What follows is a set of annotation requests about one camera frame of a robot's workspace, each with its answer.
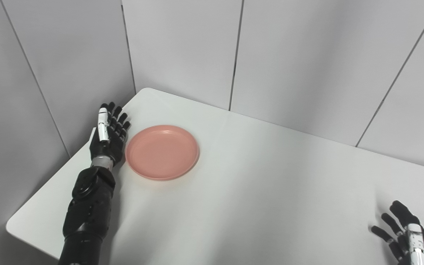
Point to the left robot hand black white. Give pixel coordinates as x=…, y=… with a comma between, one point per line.
x=108, y=138

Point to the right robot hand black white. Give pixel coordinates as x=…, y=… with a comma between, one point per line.
x=409, y=239

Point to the pink round plate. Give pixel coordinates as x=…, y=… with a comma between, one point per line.
x=162, y=152

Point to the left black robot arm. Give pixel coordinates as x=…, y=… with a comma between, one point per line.
x=88, y=209

